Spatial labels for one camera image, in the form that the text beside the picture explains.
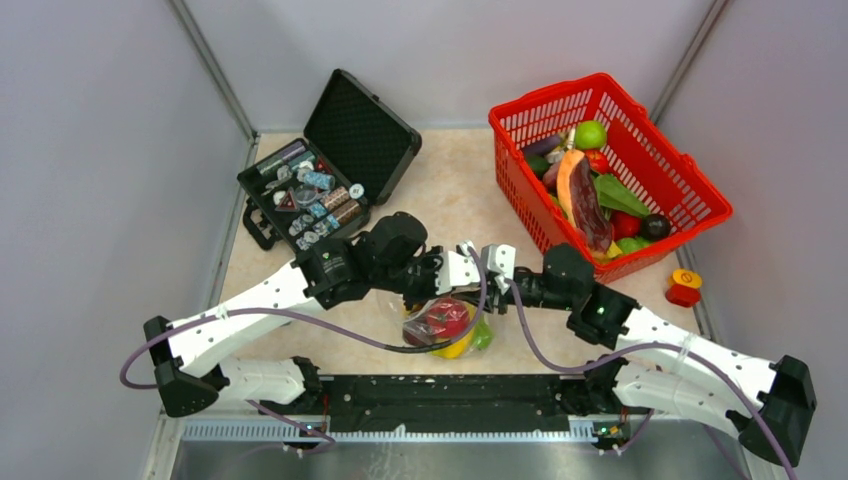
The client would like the dark red fruit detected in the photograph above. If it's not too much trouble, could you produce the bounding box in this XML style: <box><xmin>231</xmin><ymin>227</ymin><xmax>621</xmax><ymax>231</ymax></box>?
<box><xmin>402</xmin><ymin>319</ymin><xmax>434</xmax><ymax>347</ymax></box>

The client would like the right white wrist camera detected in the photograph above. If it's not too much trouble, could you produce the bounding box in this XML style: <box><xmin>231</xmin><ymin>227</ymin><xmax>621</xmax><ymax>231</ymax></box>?
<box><xmin>480</xmin><ymin>244</ymin><xmax>516</xmax><ymax>293</ymax></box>

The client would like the dark plum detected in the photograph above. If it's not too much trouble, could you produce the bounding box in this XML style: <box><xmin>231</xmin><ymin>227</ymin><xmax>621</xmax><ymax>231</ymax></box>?
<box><xmin>639</xmin><ymin>214</ymin><xmax>672</xmax><ymax>242</ymax></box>

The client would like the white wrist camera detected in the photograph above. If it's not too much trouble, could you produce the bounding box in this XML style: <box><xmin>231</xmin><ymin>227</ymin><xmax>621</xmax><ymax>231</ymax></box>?
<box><xmin>480</xmin><ymin>244</ymin><xmax>516</xmax><ymax>293</ymax></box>
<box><xmin>434</xmin><ymin>240</ymin><xmax>480</xmax><ymax>296</ymax></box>

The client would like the green leaf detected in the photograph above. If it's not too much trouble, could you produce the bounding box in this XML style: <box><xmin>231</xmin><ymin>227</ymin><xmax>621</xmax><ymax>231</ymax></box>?
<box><xmin>594</xmin><ymin>174</ymin><xmax>651</xmax><ymax>218</ymax></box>

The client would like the white loose poker chip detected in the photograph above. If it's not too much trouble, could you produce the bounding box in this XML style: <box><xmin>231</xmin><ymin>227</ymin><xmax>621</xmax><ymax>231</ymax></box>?
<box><xmin>348</xmin><ymin>183</ymin><xmax>365</xmax><ymax>199</ymax></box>

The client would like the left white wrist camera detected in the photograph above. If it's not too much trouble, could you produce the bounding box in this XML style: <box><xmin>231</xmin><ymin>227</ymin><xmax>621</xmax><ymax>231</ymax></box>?
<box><xmin>434</xmin><ymin>240</ymin><xmax>480</xmax><ymax>296</ymax></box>

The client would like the dark purple eggplant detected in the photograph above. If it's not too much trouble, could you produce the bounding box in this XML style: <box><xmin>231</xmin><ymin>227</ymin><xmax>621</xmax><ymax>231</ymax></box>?
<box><xmin>569</xmin><ymin>158</ymin><xmax>613</xmax><ymax>255</ymax></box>

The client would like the red yellow emergency button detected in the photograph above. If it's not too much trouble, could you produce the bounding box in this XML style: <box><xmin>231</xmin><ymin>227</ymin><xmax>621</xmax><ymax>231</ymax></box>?
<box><xmin>665</xmin><ymin>269</ymin><xmax>703</xmax><ymax>308</ymax></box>

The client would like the red apple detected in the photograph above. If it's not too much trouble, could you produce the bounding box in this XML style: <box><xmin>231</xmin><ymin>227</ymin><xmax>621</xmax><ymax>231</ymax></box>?
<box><xmin>585</xmin><ymin>149</ymin><xmax>612</xmax><ymax>175</ymax></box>
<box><xmin>423</xmin><ymin>298</ymin><xmax>471</xmax><ymax>340</ymax></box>

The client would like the red plastic basket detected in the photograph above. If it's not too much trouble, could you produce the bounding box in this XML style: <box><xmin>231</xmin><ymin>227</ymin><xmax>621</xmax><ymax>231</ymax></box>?
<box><xmin>488</xmin><ymin>72</ymin><xmax>733</xmax><ymax>283</ymax></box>

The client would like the black open case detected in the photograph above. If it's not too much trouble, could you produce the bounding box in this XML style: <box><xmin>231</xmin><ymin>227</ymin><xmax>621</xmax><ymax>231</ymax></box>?
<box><xmin>237</xmin><ymin>69</ymin><xmax>422</xmax><ymax>253</ymax></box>

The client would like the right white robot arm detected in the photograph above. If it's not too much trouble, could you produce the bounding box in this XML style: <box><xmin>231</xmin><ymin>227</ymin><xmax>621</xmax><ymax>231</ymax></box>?
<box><xmin>481</xmin><ymin>244</ymin><xmax>817</xmax><ymax>467</ymax></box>

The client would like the dark green avocado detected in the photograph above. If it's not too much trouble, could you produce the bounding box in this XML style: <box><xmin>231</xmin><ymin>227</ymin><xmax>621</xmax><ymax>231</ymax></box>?
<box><xmin>525</xmin><ymin>155</ymin><xmax>550</xmax><ymax>178</ymax></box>

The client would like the clear zip top bag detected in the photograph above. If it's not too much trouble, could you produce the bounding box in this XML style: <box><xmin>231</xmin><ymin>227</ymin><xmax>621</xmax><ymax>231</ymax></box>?
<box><xmin>377</xmin><ymin>290</ymin><xmax>496</xmax><ymax>360</ymax></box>

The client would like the yellow banana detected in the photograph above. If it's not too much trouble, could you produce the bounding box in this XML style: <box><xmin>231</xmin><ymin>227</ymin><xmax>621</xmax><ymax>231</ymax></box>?
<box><xmin>432</xmin><ymin>329</ymin><xmax>474</xmax><ymax>359</ymax></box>

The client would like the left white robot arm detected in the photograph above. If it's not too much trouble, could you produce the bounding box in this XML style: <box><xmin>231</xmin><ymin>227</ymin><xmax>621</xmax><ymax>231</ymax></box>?
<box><xmin>144</xmin><ymin>212</ymin><xmax>478</xmax><ymax>418</ymax></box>

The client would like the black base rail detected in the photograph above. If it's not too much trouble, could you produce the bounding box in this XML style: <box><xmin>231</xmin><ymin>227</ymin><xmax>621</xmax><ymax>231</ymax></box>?
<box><xmin>261</xmin><ymin>374</ymin><xmax>624</xmax><ymax>433</ymax></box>

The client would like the green apple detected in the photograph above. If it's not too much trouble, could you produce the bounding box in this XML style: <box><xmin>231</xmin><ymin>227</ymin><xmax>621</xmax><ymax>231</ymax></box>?
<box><xmin>574</xmin><ymin>120</ymin><xmax>608</xmax><ymax>150</ymax></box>

